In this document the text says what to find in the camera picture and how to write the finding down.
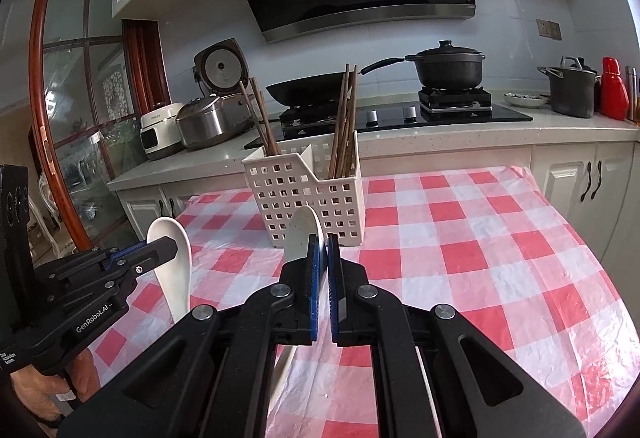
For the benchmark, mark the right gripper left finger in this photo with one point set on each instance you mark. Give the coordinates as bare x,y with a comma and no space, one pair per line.
209,375

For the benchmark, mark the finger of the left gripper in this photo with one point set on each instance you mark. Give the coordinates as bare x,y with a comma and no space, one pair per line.
115,256

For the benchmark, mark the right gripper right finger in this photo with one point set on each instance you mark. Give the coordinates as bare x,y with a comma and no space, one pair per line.
435,373

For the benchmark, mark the white ceramic spoon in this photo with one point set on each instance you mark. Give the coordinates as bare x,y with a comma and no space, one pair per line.
175,274
302,237

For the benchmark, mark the lower white kitchen cabinets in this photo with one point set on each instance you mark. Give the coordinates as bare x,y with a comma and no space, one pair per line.
586,180

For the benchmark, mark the person's left hand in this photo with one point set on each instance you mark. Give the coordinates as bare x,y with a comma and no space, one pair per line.
35,390

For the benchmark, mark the white small cooker appliance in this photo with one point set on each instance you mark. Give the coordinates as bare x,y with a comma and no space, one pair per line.
159,134

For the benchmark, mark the white perforated utensil basket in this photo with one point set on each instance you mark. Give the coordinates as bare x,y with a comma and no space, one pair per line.
299,176

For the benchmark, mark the red framed glass door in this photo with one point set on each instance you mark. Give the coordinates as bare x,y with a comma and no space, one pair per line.
91,78

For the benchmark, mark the silver open rice cooker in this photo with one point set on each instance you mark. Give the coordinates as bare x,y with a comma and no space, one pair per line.
221,113

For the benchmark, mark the black gas cooktop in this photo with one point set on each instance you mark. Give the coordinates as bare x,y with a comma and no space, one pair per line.
431,108

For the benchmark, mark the black wok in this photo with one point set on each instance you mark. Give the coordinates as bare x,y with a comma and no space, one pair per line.
319,92

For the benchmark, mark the white plate with food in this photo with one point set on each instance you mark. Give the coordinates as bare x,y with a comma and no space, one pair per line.
526,101

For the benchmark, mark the red thermos jug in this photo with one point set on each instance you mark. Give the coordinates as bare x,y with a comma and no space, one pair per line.
614,101

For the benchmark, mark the grey stock pot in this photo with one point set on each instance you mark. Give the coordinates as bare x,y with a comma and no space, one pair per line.
571,87

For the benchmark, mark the black lidded pot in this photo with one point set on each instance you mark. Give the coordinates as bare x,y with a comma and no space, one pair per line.
449,66

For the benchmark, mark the steel thermos bottle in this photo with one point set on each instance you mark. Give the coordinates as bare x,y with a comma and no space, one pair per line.
632,86

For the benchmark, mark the wall power socket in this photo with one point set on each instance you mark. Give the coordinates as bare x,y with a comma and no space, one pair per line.
549,29

